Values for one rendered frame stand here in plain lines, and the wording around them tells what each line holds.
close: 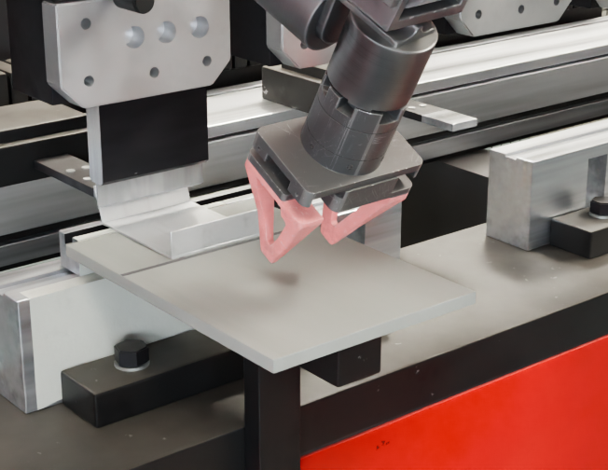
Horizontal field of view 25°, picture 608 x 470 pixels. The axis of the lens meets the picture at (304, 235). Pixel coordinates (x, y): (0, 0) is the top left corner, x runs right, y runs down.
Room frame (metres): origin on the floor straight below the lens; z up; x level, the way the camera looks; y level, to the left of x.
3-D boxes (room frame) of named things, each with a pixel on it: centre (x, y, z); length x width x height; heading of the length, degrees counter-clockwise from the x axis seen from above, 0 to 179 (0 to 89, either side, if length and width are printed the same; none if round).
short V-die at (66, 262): (1.06, 0.11, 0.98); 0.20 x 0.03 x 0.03; 129
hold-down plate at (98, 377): (1.02, 0.06, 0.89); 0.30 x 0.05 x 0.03; 129
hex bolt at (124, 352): (0.96, 0.13, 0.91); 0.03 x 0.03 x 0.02
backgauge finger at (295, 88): (1.41, -0.08, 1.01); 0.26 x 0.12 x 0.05; 39
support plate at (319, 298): (0.93, 0.03, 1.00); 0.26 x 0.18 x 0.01; 39
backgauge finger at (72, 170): (1.17, 0.22, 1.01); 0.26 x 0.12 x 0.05; 39
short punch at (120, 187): (1.04, 0.12, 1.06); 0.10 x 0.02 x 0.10; 129
